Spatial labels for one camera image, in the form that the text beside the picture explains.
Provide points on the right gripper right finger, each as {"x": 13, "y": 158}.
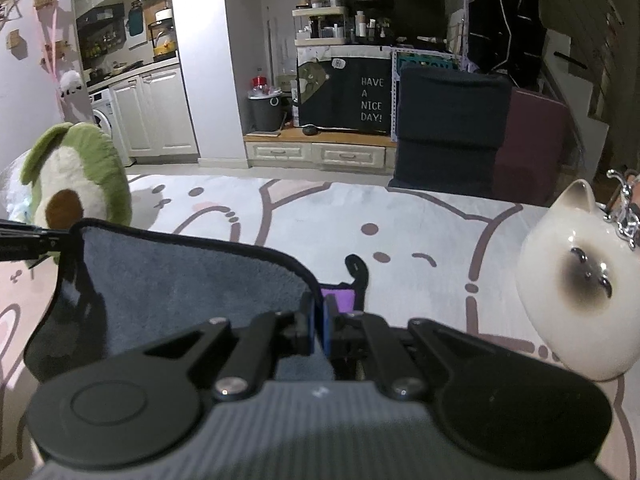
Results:
{"x": 362, "y": 346}

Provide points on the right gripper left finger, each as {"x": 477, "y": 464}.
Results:
{"x": 252, "y": 353}

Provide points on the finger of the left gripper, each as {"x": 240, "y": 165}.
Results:
{"x": 24, "y": 242}

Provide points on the purple and grey towel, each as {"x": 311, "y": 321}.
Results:
{"x": 120, "y": 288}

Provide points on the green avocado plush toy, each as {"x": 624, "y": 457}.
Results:
{"x": 74, "y": 172}

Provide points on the washing machine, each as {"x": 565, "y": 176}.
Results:
{"x": 105, "y": 119}

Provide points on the white kitchen cabinet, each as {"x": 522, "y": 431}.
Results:
{"x": 152, "y": 112}

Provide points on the white drawer platform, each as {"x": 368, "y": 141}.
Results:
{"x": 327, "y": 150}

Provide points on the black trash bin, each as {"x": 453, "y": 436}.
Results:
{"x": 268, "y": 111}

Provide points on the white cat ceramic holder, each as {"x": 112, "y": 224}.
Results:
{"x": 578, "y": 279}

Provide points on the dark blue chair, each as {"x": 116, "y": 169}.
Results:
{"x": 450, "y": 126}

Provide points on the black have a nice day cloth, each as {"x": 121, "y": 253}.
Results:
{"x": 346, "y": 94}

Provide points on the maroon cushion seat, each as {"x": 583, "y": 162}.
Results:
{"x": 527, "y": 164}

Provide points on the white storage shelf rack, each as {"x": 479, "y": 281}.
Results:
{"x": 317, "y": 27}

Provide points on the black hanging garment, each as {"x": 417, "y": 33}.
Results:
{"x": 507, "y": 37}

